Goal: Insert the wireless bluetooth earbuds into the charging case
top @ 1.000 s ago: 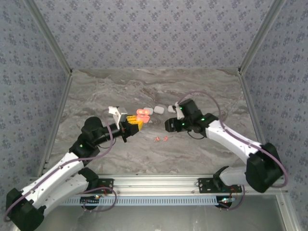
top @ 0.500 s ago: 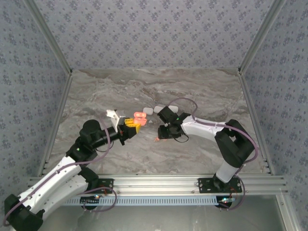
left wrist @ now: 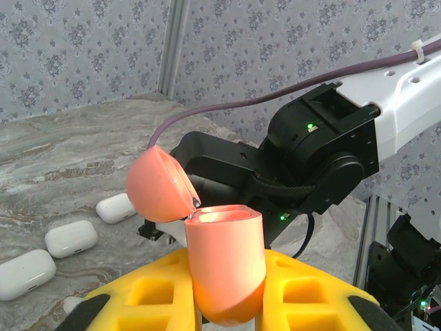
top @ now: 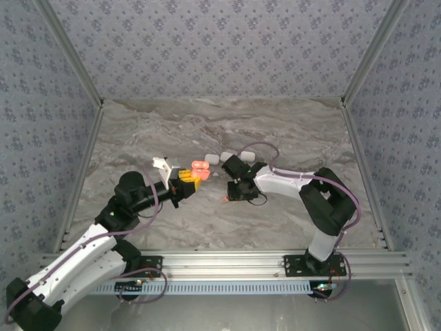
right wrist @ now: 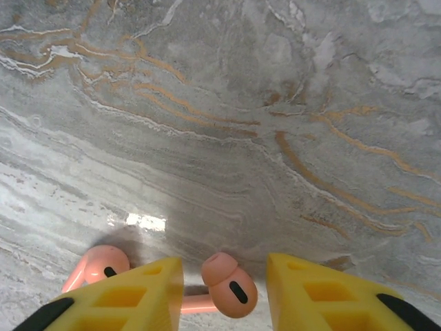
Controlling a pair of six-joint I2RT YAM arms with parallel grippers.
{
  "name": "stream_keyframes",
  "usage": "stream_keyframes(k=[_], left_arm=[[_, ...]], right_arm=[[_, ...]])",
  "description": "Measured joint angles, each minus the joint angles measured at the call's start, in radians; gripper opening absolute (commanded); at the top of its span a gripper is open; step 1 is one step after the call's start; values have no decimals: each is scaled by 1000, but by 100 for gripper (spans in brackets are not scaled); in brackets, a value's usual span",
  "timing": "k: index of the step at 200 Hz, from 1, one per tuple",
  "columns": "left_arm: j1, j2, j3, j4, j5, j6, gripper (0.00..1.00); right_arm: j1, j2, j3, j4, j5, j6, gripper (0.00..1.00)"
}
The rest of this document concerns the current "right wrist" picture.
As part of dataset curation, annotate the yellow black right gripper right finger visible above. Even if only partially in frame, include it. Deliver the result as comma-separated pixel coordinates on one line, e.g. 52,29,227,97
267,253,435,331

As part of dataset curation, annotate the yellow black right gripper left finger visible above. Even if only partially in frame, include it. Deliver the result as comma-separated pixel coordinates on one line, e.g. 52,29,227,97
15,257,185,331

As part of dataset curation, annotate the pink wireless earbud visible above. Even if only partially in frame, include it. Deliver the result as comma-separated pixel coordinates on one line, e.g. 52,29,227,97
179,251,258,319
61,244,131,294

